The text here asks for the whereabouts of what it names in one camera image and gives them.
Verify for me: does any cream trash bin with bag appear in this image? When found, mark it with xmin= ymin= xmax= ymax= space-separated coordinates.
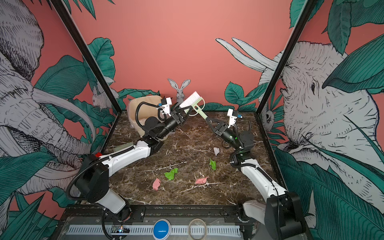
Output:
xmin=127 ymin=95 xmax=162 ymax=137

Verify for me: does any pale green dustpan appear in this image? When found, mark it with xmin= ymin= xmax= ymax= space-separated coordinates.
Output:
xmin=114 ymin=142 xmax=134 ymax=152

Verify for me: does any black frame post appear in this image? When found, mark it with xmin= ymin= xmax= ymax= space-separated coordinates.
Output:
xmin=50 ymin=0 xmax=122 ymax=115
xmin=255 ymin=0 xmax=318 ymax=117

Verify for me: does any pink paper scrap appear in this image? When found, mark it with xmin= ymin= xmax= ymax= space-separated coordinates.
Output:
xmin=195 ymin=177 xmax=208 ymax=185
xmin=152 ymin=179 xmax=161 ymax=191

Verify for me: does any pale green hand brush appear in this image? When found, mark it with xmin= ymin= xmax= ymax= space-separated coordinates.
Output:
xmin=180 ymin=91 xmax=208 ymax=120

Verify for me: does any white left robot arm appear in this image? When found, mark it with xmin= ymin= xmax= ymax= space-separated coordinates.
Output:
xmin=66 ymin=106 xmax=193 ymax=222

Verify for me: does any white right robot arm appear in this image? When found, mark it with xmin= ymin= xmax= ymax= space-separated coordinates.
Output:
xmin=206 ymin=117 xmax=307 ymax=240

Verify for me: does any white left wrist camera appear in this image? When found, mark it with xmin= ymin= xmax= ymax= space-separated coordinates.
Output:
xmin=159 ymin=98 xmax=172 ymax=116

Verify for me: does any black right frame post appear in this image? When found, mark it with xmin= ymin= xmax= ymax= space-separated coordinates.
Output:
xmin=255 ymin=0 xmax=318 ymax=117

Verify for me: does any small circuit board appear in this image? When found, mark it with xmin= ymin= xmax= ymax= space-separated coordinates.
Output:
xmin=111 ymin=225 xmax=131 ymax=235

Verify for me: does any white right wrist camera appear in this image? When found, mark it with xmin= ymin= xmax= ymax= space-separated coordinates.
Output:
xmin=227 ymin=109 xmax=243 ymax=128

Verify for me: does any white paper scrap centre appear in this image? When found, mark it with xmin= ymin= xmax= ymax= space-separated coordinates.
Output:
xmin=214 ymin=147 xmax=220 ymax=156

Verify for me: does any small green paper scrap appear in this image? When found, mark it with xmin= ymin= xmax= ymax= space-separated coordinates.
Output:
xmin=209 ymin=159 xmax=217 ymax=171

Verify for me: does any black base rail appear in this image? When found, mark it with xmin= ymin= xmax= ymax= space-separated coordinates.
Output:
xmin=62 ymin=205 xmax=256 ymax=225

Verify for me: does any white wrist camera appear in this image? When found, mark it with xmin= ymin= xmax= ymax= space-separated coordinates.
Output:
xmin=159 ymin=98 xmax=172 ymax=116
xmin=227 ymin=109 xmax=243 ymax=128

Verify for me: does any black left frame post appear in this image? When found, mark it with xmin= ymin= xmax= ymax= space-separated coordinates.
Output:
xmin=50 ymin=0 xmax=122 ymax=115

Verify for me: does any large green paper scrap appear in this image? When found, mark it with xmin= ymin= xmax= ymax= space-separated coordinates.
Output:
xmin=164 ymin=168 xmax=179 ymax=181

